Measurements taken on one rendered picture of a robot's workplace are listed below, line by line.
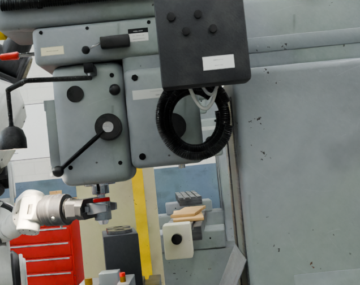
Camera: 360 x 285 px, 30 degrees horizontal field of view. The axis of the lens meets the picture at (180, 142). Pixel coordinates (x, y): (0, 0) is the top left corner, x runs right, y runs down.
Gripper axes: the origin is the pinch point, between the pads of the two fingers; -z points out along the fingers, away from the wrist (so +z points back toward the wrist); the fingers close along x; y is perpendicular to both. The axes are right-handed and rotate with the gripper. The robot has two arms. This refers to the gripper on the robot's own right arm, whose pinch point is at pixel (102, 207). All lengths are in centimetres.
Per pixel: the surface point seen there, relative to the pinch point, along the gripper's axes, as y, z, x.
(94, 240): 29, 87, 150
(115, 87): -31.2, -11.6, -9.1
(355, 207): 4, -68, 2
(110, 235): 13.2, 20.3, 42.3
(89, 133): -20.2, -3.2, -9.4
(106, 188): -5.3, -2.2, -0.8
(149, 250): 37, 60, 161
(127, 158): -13.0, -11.6, -5.4
